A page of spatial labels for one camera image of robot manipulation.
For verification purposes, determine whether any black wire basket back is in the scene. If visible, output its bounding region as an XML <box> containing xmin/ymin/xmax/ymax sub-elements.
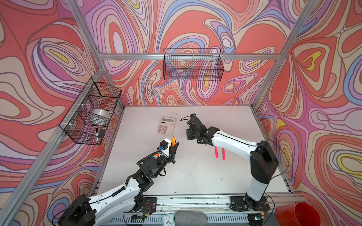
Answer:
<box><xmin>163</xmin><ymin>47</ymin><xmax>224</xmax><ymax>81</ymax></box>

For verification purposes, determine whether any black wire basket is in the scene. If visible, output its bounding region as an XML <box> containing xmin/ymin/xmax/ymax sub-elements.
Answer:
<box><xmin>59</xmin><ymin>78</ymin><xmax>122</xmax><ymax>146</ymax></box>
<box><xmin>163</xmin><ymin>47</ymin><xmax>224</xmax><ymax>81</ymax></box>

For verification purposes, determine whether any black wire basket left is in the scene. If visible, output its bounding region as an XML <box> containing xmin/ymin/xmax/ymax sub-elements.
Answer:
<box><xmin>59</xmin><ymin>78</ymin><xmax>122</xmax><ymax>146</ymax></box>

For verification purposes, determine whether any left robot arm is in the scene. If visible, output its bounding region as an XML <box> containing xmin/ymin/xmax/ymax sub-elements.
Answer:
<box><xmin>52</xmin><ymin>138</ymin><xmax>179</xmax><ymax>226</ymax></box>

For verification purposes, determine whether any silver tape roll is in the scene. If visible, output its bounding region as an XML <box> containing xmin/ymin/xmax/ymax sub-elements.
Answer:
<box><xmin>91</xmin><ymin>108</ymin><xmax>111</xmax><ymax>119</ymax></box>

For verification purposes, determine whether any red bucket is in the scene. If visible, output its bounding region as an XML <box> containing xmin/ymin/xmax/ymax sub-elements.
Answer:
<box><xmin>275</xmin><ymin>202</ymin><xmax>321</xmax><ymax>226</ymax></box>

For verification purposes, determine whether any pink calculator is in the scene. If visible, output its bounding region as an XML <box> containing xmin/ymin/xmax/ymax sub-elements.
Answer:
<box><xmin>156</xmin><ymin>117</ymin><xmax>176</xmax><ymax>136</ymax></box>

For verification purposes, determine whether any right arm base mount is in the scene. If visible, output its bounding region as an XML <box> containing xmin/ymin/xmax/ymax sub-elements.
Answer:
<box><xmin>230</xmin><ymin>196</ymin><xmax>270</xmax><ymax>212</ymax></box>

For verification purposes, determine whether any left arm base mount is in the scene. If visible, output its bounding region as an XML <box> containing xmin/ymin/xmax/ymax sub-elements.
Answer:
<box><xmin>128</xmin><ymin>196</ymin><xmax>157</xmax><ymax>213</ymax></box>

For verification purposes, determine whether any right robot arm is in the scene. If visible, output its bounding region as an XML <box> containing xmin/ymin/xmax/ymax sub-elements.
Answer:
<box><xmin>186</xmin><ymin>114</ymin><xmax>279</xmax><ymax>203</ymax></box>

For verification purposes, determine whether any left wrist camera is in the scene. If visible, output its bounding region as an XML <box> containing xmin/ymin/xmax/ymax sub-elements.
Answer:
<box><xmin>158</xmin><ymin>138</ymin><xmax>172</xmax><ymax>158</ymax></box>

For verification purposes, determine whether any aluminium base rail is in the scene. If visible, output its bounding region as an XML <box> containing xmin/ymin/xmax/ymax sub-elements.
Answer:
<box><xmin>104</xmin><ymin>193</ymin><xmax>306</xmax><ymax>226</ymax></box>

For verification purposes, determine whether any small white clock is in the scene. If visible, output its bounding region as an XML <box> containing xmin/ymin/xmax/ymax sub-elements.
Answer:
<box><xmin>162</xmin><ymin>213</ymin><xmax>175</xmax><ymax>226</ymax></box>

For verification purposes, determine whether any pink marker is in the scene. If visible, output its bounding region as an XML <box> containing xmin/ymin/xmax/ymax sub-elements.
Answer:
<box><xmin>222</xmin><ymin>148</ymin><xmax>226</xmax><ymax>161</ymax></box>
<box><xmin>215</xmin><ymin>147</ymin><xmax>219</xmax><ymax>159</ymax></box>

